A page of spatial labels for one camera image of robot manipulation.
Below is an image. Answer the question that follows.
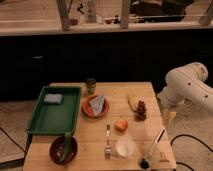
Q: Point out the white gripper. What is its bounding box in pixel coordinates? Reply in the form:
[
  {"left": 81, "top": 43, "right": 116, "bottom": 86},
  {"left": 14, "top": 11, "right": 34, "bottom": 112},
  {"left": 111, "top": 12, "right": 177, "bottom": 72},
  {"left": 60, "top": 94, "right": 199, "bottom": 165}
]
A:
[{"left": 157, "top": 88, "right": 185, "bottom": 128}]

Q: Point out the orange apple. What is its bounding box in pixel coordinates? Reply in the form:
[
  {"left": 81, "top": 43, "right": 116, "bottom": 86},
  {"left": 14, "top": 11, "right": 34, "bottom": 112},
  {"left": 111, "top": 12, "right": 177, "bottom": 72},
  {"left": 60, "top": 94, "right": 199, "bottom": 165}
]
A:
[{"left": 115, "top": 119, "right": 128, "bottom": 131}]

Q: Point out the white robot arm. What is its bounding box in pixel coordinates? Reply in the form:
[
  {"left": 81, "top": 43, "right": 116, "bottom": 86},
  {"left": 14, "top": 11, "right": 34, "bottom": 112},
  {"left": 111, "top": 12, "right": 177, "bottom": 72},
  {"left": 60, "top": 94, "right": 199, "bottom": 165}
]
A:
[{"left": 157, "top": 62, "right": 213, "bottom": 128}]

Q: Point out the green plastic tray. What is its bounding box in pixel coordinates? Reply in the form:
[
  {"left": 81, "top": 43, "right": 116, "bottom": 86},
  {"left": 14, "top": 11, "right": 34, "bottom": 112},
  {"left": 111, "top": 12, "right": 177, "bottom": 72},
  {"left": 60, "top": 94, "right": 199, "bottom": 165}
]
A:
[{"left": 26, "top": 86, "right": 81, "bottom": 135}]

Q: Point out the purple grape bunch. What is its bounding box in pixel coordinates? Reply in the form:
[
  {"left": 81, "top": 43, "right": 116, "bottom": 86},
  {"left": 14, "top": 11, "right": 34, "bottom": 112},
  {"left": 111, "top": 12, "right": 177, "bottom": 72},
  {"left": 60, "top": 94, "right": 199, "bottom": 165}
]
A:
[{"left": 135, "top": 101, "right": 147, "bottom": 121}]

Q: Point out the yellow banana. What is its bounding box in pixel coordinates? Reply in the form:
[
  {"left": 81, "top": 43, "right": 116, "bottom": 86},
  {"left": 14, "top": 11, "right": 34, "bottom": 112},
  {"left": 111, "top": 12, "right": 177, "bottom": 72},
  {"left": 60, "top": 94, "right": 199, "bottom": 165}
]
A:
[{"left": 127, "top": 94, "right": 137, "bottom": 111}]

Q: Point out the black-headed dish brush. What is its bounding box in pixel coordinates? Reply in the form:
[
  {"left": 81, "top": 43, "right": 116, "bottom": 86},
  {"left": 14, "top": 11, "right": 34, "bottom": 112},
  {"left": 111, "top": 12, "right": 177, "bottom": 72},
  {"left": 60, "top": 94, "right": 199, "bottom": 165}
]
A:
[{"left": 138, "top": 128, "right": 165, "bottom": 170}]

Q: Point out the white cup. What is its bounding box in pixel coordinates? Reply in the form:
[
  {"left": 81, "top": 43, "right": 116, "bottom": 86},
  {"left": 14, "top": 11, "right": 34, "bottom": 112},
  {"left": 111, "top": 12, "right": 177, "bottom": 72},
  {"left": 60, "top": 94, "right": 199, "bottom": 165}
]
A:
[{"left": 116, "top": 138, "right": 134, "bottom": 157}]

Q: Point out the silver fork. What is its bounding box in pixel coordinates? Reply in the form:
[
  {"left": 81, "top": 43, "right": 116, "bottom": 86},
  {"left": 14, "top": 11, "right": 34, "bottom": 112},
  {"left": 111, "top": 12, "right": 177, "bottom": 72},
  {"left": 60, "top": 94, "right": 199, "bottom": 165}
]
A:
[{"left": 104, "top": 124, "right": 111, "bottom": 160}]

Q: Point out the folded grey cloth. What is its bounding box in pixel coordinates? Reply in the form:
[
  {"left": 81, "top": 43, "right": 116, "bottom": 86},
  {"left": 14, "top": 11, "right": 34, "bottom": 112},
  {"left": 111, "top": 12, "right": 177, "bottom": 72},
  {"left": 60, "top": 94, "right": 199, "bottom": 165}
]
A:
[{"left": 89, "top": 95, "right": 105, "bottom": 116}]

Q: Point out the orange plate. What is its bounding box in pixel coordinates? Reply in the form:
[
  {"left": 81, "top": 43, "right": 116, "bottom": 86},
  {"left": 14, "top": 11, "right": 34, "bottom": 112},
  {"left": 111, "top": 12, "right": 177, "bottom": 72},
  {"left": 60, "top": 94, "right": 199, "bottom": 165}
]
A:
[{"left": 82, "top": 95, "right": 109, "bottom": 118}]

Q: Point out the dark spice jar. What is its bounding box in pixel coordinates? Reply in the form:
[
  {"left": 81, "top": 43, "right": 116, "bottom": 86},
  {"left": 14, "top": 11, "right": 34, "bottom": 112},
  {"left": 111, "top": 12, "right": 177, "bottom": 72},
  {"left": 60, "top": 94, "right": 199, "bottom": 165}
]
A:
[{"left": 86, "top": 78, "right": 96, "bottom": 95}]

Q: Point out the green utensil in bowl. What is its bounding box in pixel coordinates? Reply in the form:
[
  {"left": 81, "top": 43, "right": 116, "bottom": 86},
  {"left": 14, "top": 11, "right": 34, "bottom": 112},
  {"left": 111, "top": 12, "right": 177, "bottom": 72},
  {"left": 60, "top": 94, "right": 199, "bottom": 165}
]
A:
[{"left": 60, "top": 133, "right": 71, "bottom": 163}]

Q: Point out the dark red bowl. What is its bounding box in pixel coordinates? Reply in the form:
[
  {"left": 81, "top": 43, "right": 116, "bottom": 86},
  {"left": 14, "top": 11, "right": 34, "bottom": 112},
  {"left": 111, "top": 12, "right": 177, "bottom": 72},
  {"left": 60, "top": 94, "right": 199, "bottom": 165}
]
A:
[{"left": 49, "top": 136, "right": 78, "bottom": 165}]

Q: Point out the grey sponge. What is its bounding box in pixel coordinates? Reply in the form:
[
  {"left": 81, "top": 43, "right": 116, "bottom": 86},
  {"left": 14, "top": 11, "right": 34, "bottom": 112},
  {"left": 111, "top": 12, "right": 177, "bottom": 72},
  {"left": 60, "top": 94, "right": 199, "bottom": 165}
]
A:
[{"left": 43, "top": 94, "right": 62, "bottom": 104}]

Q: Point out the wooden shelf with clutter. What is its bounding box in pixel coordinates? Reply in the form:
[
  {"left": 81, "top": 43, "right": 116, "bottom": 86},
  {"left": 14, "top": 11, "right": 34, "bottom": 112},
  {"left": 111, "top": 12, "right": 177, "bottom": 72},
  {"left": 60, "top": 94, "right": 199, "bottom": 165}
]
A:
[{"left": 0, "top": 0, "right": 213, "bottom": 36}]

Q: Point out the black cable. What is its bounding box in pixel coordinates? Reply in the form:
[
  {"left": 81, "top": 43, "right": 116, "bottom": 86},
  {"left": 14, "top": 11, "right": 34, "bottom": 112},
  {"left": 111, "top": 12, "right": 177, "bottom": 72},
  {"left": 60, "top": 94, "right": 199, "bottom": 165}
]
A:
[{"left": 169, "top": 133, "right": 213, "bottom": 171}]

